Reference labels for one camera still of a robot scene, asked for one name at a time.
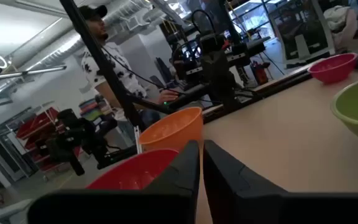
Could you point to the nested rainbow bowls stack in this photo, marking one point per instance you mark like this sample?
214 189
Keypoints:
129 174

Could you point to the person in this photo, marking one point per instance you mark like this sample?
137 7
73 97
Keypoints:
120 65

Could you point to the white-framed glass board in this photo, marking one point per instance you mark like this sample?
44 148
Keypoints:
300 28

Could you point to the pink plastic bowl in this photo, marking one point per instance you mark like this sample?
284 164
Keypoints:
331 67

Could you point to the black aluminium table frame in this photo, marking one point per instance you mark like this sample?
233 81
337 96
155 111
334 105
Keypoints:
102 62

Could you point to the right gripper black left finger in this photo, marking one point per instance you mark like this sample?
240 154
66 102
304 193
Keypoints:
172 199

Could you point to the person's black cap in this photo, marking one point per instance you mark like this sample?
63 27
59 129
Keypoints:
92 12

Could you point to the black device on stand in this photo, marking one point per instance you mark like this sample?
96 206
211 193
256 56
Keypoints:
79 133

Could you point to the orange plastic bowl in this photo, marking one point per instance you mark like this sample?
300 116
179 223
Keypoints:
169 130

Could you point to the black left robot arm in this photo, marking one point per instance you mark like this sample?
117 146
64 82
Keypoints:
216 71

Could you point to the long grey light bar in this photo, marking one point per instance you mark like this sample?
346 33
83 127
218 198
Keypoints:
26 73

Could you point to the person's hand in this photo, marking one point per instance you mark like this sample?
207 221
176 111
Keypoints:
168 96

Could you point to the red shelf cart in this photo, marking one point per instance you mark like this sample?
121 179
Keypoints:
39 123

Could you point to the stack of coloured bins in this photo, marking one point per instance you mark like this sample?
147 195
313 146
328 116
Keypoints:
89 109

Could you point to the white cloth bundle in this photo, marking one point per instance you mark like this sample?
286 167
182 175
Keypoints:
340 21

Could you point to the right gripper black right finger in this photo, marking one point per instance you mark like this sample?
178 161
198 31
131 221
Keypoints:
238 199

